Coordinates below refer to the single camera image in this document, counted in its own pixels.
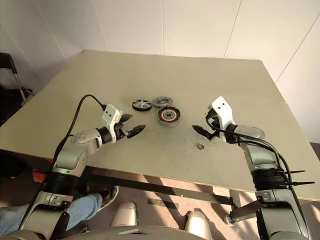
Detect black table frame crossbar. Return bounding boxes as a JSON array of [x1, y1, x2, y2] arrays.
[[83, 166, 235, 209]]

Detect silver toothed gear plate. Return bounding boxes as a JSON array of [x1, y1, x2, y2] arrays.
[[151, 96, 169, 109]]

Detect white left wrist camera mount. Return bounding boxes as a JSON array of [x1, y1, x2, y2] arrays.
[[101, 104, 124, 145]]

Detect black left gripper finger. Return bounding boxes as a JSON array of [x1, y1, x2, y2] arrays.
[[126, 124, 147, 139], [121, 113, 135, 124]]

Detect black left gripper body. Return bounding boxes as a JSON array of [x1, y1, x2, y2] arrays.
[[115, 119, 131, 142]]

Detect person's dark sneaker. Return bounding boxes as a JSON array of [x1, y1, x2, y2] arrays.
[[99, 185, 120, 208]]

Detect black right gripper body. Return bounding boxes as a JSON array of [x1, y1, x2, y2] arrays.
[[206, 111, 224, 141]]

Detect person's leg in jeans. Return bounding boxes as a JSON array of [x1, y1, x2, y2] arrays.
[[0, 193, 104, 238]]

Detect grey table leg with foot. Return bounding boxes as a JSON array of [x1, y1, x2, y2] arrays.
[[224, 189, 261, 227]]

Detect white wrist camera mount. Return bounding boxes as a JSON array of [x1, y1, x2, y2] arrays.
[[101, 104, 124, 145], [211, 96, 237, 134]]

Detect orange cloth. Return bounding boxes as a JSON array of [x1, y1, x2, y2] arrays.
[[33, 167, 49, 184]]

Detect silver rounded robot leg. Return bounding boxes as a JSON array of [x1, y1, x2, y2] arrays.
[[111, 201, 138, 228], [184, 211, 214, 233]]

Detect black metal wheel part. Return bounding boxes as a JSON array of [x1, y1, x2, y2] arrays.
[[131, 99, 153, 113]]

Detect black tape strip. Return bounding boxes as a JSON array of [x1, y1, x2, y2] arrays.
[[147, 198, 180, 210]]

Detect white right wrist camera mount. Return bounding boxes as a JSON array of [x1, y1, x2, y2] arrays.
[[211, 96, 237, 134]]

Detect grey robot torso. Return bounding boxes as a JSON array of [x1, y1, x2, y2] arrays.
[[0, 224, 253, 240]]

